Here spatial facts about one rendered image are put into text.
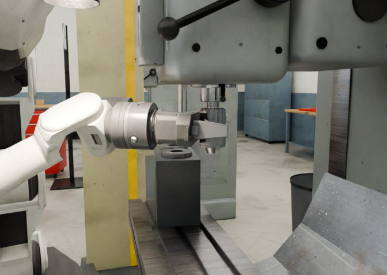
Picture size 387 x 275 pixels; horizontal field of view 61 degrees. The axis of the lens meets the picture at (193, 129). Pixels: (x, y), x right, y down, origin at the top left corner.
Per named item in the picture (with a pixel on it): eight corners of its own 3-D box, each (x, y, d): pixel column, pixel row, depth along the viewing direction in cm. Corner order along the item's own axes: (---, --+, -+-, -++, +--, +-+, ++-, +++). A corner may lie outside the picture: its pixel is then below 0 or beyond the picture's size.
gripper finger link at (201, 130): (228, 139, 57) (192, 138, 58) (228, 121, 56) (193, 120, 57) (227, 141, 55) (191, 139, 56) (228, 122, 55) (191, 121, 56)
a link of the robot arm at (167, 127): (189, 104, 53) (118, 102, 55) (188, 162, 54) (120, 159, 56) (200, 101, 66) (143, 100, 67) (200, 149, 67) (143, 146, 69)
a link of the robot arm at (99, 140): (120, 127, 56) (58, 124, 58) (135, 164, 64) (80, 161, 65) (136, 82, 63) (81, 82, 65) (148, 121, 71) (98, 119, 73)
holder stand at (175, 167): (156, 228, 90) (155, 155, 87) (154, 201, 111) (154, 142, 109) (200, 225, 91) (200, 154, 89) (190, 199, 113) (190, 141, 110)
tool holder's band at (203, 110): (230, 112, 60) (230, 107, 59) (216, 114, 56) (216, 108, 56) (208, 111, 62) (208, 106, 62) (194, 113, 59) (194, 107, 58)
